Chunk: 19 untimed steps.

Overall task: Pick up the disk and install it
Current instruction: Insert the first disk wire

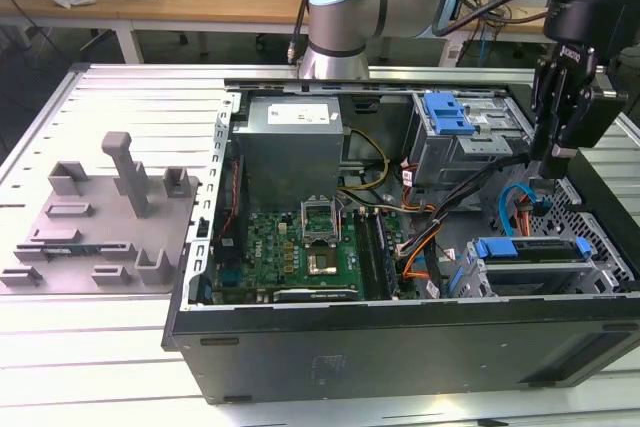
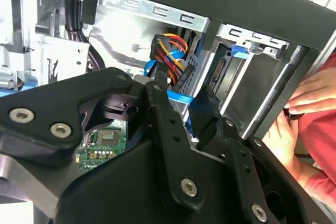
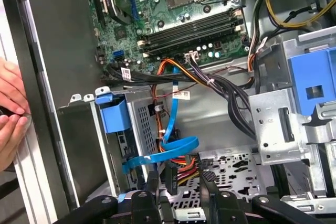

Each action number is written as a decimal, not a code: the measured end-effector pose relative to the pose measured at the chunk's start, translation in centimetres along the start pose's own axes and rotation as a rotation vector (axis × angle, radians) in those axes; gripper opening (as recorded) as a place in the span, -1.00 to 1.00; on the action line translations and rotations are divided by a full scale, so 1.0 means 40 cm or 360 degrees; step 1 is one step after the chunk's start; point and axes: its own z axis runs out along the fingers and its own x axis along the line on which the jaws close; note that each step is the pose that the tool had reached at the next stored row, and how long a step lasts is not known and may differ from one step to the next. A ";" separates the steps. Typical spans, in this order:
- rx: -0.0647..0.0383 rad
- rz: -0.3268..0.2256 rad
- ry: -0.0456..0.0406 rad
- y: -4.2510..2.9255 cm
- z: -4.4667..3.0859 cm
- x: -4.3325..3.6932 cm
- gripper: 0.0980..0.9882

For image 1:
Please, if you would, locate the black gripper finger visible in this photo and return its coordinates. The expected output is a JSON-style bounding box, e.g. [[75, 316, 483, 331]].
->
[[530, 54, 569, 161], [542, 85, 600, 180]]

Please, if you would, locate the blue data wire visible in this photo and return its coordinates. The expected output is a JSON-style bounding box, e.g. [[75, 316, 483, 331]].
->
[[499, 181, 554, 238]]

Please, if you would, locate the orange red power wire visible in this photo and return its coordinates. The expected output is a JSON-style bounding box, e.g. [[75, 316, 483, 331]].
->
[[513, 199, 540, 238]]

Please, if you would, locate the hard disk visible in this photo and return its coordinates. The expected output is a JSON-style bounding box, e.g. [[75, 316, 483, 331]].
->
[[446, 235, 591, 298]]

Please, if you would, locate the grey metal disk bay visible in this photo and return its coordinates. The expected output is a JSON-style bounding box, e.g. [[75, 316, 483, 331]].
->
[[442, 235, 626, 298]]

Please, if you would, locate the wooden desk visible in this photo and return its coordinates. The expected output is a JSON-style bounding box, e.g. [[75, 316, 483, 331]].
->
[[449, 0, 551, 68], [0, 0, 314, 66]]

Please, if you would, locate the blue plastic drive latch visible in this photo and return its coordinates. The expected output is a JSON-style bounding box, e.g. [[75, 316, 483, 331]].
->
[[423, 91, 474, 137]]

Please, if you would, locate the grey metal drive cage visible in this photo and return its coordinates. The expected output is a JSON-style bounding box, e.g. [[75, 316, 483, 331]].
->
[[407, 91, 544, 188]]

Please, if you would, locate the black RAM stick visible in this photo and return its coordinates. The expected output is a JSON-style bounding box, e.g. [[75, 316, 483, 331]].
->
[[353, 210, 382, 299], [372, 213, 402, 297]]

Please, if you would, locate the grey power supply box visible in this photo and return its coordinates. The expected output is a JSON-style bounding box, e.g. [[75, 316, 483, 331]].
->
[[230, 95, 346, 213]]

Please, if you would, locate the CPU socket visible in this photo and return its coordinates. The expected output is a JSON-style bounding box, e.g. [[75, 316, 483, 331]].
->
[[305, 245, 340, 278]]

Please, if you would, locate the black open PC case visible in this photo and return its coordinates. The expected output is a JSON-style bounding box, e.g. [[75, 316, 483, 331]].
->
[[159, 77, 640, 406]]

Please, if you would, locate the black graphics card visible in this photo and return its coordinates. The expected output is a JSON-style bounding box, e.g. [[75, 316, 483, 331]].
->
[[272, 286, 360, 305]]

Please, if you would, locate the green motherboard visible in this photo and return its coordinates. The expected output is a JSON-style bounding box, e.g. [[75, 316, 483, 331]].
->
[[212, 209, 416, 306]]

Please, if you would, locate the black case fan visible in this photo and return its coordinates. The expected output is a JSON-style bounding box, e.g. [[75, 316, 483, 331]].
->
[[212, 151, 251, 264]]

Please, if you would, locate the grey parts rack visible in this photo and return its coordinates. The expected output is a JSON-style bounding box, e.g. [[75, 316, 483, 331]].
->
[[0, 130, 202, 296]]

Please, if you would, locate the black cable bundle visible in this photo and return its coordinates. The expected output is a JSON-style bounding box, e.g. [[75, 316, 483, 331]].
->
[[399, 151, 541, 258]]

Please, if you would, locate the red wire with white labels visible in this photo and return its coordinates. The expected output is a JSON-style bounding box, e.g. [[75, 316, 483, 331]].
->
[[397, 159, 429, 216]]

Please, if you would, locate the yellow wire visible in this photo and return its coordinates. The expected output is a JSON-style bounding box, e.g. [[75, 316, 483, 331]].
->
[[339, 129, 391, 193]]

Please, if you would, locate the orange wire bundle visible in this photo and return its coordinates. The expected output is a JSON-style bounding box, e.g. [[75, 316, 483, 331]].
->
[[401, 246, 432, 282]]

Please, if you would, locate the metal socket cover frame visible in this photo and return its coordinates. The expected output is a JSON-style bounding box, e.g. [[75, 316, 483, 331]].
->
[[298, 195, 344, 244]]

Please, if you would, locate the black cable with silver plug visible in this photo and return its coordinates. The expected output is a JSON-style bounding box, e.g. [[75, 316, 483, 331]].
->
[[287, 0, 329, 66]]

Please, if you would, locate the red black fan wire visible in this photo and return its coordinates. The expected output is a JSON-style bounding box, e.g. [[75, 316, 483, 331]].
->
[[221, 156, 247, 244]]

